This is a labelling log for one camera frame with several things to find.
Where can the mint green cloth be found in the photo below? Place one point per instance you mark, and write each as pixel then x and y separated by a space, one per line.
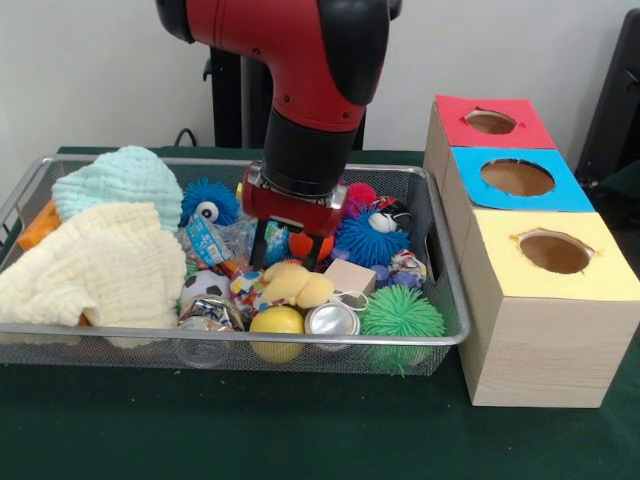
pixel 120 185

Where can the dark blue spiky ball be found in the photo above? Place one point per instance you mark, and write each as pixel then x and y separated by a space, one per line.
pixel 370 245

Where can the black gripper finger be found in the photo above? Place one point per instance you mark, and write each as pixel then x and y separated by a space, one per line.
pixel 314 252
pixel 259 245

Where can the yellow plush duck toy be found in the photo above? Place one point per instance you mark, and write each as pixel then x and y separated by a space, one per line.
pixel 298 285

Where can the black chair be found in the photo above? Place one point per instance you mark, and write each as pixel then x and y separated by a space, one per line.
pixel 615 110

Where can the wooden box three holes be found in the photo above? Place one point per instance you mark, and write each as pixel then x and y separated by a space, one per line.
pixel 545 330

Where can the pale wooden cube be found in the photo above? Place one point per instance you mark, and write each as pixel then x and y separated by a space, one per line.
pixel 352 278

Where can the yellow ball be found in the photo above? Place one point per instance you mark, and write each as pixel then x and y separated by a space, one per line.
pixel 276 321

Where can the orange plastic block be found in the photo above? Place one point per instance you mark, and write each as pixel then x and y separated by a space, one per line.
pixel 38 228

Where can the pale yellow cloth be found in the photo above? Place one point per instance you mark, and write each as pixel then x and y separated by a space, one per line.
pixel 100 270

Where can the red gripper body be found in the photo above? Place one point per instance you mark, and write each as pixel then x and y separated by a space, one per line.
pixel 290 215

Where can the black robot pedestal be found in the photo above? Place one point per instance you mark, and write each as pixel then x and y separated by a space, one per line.
pixel 240 100

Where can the small silver can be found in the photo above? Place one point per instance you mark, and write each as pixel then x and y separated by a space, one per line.
pixel 332 320

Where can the plain green spiky ball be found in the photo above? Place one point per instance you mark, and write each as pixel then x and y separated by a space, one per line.
pixel 402 315

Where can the blue spiky ball with eyes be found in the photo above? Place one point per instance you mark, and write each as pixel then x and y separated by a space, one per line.
pixel 208 198

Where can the orange red ball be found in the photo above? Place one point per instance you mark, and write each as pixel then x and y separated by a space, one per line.
pixel 300 245

